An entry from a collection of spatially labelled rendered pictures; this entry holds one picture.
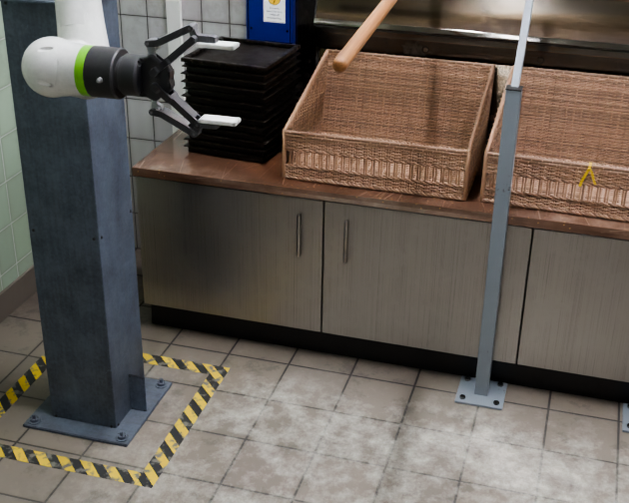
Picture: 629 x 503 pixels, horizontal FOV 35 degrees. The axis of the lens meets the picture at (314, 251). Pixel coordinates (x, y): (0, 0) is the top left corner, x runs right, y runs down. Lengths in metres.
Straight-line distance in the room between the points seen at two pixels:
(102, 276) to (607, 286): 1.38
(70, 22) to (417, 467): 1.49
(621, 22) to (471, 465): 1.39
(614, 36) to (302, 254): 1.14
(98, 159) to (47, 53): 0.72
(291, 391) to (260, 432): 0.22
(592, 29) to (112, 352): 1.70
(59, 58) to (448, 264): 1.45
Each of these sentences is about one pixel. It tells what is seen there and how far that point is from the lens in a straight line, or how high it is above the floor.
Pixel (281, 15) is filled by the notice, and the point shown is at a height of 0.95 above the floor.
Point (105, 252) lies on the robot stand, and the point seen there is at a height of 0.55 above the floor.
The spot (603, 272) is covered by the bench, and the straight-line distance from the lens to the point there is 2.88.
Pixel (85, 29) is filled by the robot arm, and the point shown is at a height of 1.24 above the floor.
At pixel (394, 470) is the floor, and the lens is 2.75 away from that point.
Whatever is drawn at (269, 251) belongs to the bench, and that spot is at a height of 0.36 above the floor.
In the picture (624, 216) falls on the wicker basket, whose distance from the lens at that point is 2.86.
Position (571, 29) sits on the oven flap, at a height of 0.98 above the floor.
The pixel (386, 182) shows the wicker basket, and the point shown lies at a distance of 2.90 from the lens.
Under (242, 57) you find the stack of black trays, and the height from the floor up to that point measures 0.87.
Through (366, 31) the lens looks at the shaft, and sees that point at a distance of 2.14.
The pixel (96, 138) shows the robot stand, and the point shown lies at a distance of 2.53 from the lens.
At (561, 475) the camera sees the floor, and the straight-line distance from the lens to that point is 2.82.
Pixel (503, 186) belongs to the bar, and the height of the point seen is 0.68.
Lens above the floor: 1.72
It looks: 27 degrees down
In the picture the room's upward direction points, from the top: 1 degrees clockwise
